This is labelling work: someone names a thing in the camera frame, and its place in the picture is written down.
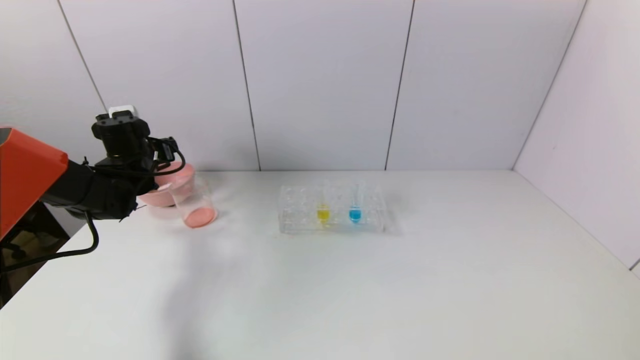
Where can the black stand beside table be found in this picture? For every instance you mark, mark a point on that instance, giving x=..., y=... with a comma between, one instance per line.
x=35, y=245

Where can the orange and black left arm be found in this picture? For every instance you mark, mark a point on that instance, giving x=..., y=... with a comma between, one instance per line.
x=30, y=170

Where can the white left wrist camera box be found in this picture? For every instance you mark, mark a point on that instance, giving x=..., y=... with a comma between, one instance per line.
x=122, y=110

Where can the pink bowl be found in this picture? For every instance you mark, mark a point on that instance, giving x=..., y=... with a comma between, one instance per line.
x=160, y=197

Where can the test tube with blue pigment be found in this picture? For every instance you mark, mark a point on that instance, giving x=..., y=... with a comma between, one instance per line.
x=355, y=215

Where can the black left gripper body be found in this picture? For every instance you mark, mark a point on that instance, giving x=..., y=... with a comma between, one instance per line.
x=122, y=137

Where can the clear plastic test tube rack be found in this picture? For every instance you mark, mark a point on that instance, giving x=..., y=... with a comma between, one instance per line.
x=300, y=215

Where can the clear glass beaker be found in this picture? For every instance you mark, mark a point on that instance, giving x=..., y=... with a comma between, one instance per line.
x=200, y=216

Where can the test tube with yellow pigment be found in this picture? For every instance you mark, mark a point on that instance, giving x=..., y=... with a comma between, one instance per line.
x=323, y=214

